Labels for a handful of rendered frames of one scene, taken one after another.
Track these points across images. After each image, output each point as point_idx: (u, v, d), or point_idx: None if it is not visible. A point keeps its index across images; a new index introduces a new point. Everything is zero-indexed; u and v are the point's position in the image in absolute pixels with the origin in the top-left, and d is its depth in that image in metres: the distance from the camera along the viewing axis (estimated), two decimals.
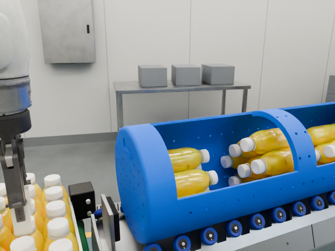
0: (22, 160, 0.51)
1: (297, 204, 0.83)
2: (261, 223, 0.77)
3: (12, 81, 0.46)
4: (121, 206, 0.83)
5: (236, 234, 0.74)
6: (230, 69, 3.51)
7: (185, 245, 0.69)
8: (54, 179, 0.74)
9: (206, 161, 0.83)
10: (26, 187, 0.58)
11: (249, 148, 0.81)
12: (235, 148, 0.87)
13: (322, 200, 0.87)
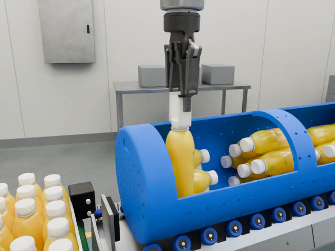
0: None
1: (297, 204, 0.83)
2: (261, 223, 0.77)
3: None
4: (121, 206, 0.83)
5: (236, 234, 0.74)
6: (230, 69, 3.51)
7: (185, 245, 0.69)
8: (54, 179, 0.74)
9: (206, 161, 0.83)
10: None
11: (249, 148, 0.81)
12: (235, 148, 0.87)
13: (322, 200, 0.87)
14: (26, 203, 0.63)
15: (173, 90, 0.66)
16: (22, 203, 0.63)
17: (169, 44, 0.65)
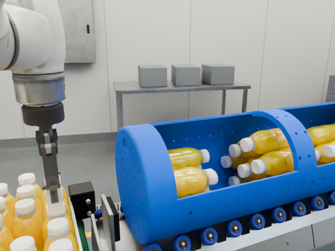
0: (57, 148, 0.57)
1: (297, 204, 0.83)
2: (261, 223, 0.77)
3: (52, 76, 0.52)
4: (121, 206, 0.83)
5: (236, 234, 0.74)
6: (230, 69, 3.51)
7: (185, 245, 0.69)
8: None
9: (206, 161, 0.83)
10: None
11: (249, 148, 0.81)
12: (235, 148, 0.87)
13: (322, 200, 0.87)
14: (26, 203, 0.63)
15: None
16: (22, 203, 0.63)
17: None
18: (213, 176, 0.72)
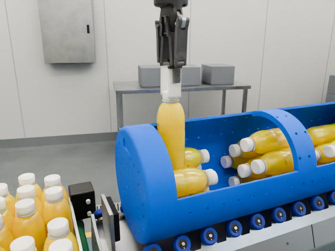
0: None
1: (297, 204, 0.83)
2: (261, 223, 0.77)
3: None
4: (121, 206, 0.83)
5: (236, 234, 0.74)
6: (230, 69, 3.51)
7: (185, 245, 0.69)
8: (54, 179, 0.74)
9: (206, 161, 0.83)
10: None
11: (249, 148, 0.81)
12: (235, 148, 0.87)
13: (322, 200, 0.87)
14: (26, 203, 0.63)
15: (164, 64, 0.69)
16: (22, 203, 0.63)
17: (159, 19, 0.68)
18: (213, 176, 0.72)
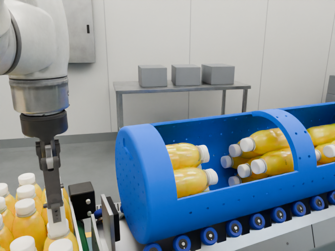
0: (60, 161, 0.51)
1: (297, 204, 0.83)
2: (261, 223, 0.77)
3: (54, 81, 0.46)
4: (121, 206, 0.83)
5: (236, 234, 0.74)
6: (230, 69, 3.51)
7: (185, 245, 0.69)
8: None
9: (206, 161, 0.83)
10: None
11: (249, 148, 0.81)
12: (235, 148, 0.87)
13: (322, 200, 0.87)
14: (26, 203, 0.63)
15: None
16: (22, 203, 0.63)
17: None
18: (213, 176, 0.72)
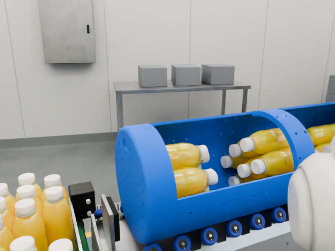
0: None
1: None
2: (261, 223, 0.77)
3: None
4: (121, 206, 0.83)
5: (236, 234, 0.74)
6: (230, 69, 3.51)
7: (185, 245, 0.69)
8: (54, 179, 0.74)
9: (206, 161, 0.83)
10: None
11: (249, 148, 0.81)
12: (235, 148, 0.87)
13: None
14: (26, 203, 0.63)
15: None
16: (22, 203, 0.63)
17: None
18: (213, 176, 0.72)
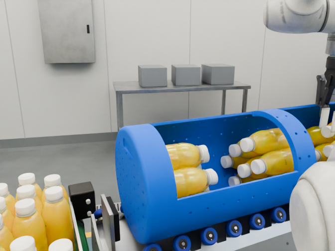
0: None
1: None
2: (261, 223, 0.77)
3: None
4: (121, 206, 0.83)
5: (236, 234, 0.74)
6: (230, 69, 3.51)
7: (185, 245, 0.69)
8: (54, 179, 0.74)
9: (206, 161, 0.83)
10: (329, 108, 0.95)
11: (249, 148, 0.81)
12: (235, 148, 0.87)
13: None
14: (26, 203, 0.63)
15: (324, 106, 0.95)
16: (22, 203, 0.63)
17: (321, 74, 0.94)
18: (213, 176, 0.72)
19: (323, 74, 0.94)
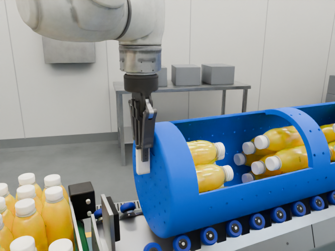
0: (132, 111, 0.66)
1: (303, 209, 0.83)
2: (255, 222, 0.77)
3: None
4: (125, 204, 0.83)
5: (231, 223, 0.75)
6: (230, 69, 3.51)
7: (180, 245, 0.68)
8: (54, 179, 0.74)
9: (221, 158, 0.85)
10: (137, 146, 0.67)
11: (263, 146, 0.83)
12: (249, 146, 0.89)
13: (319, 207, 0.85)
14: (26, 203, 0.63)
15: None
16: (22, 203, 0.63)
17: (151, 107, 0.60)
18: (231, 173, 0.74)
19: (150, 105, 0.61)
